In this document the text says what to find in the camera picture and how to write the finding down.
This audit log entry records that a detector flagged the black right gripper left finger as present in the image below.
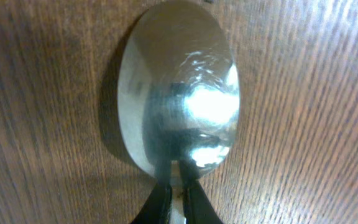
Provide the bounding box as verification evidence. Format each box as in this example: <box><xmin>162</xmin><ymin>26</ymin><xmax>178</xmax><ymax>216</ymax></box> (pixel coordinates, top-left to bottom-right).
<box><xmin>131</xmin><ymin>182</ymin><xmax>172</xmax><ymax>224</ymax></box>

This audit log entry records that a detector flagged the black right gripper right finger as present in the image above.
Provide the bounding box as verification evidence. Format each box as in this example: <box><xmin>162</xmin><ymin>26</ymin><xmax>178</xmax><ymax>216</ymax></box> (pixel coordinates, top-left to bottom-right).
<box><xmin>183</xmin><ymin>180</ymin><xmax>223</xmax><ymax>224</ymax></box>

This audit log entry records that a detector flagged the metal spoon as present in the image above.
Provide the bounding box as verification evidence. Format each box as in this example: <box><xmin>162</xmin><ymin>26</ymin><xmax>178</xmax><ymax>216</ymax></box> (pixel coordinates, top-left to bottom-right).
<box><xmin>117</xmin><ymin>1</ymin><xmax>241</xmax><ymax>223</ymax></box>

